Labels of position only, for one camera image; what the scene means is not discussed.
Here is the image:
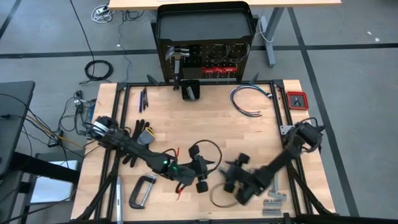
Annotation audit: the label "dark side table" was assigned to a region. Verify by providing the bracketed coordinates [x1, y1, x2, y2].
[0, 80, 36, 177]

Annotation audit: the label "black pegboard box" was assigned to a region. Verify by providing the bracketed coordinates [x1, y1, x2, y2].
[182, 58, 202, 79]

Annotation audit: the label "white power strip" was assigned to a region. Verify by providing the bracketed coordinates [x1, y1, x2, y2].
[91, 4, 116, 24]

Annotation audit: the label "red plastic tray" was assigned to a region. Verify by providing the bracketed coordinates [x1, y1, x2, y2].
[285, 91, 309, 111]

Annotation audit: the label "grey long hand tool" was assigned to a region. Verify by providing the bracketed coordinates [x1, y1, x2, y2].
[115, 175, 124, 224]

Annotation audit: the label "black pegboard cart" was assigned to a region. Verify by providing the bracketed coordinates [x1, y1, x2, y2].
[151, 1, 259, 84]

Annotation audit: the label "grey black claw hammer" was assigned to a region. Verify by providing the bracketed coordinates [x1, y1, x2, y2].
[165, 45, 190, 91]

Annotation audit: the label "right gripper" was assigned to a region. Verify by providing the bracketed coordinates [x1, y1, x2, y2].
[219, 161, 265, 205]

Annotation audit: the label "clear black safety glasses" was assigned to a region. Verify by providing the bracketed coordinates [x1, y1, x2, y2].
[207, 43, 230, 63]
[229, 42, 251, 65]

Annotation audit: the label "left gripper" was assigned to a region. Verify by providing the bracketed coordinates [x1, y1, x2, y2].
[170, 154, 216, 187]

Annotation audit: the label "red T-handle hex key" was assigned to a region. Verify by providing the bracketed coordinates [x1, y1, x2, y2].
[201, 67, 216, 81]
[214, 67, 227, 83]
[225, 67, 238, 84]

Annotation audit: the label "grey metal mounting bracket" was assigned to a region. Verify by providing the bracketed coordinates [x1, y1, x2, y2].
[279, 124, 294, 136]

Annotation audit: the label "black work glove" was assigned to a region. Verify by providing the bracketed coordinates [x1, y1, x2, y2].
[121, 119, 150, 169]

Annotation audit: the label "coloured wire bundle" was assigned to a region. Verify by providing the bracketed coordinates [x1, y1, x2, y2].
[229, 84, 274, 118]

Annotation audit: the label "black storage bin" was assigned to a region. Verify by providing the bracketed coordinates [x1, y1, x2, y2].
[180, 79, 201, 101]

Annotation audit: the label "coiled black cable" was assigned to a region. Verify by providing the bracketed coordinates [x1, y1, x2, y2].
[79, 59, 114, 85]

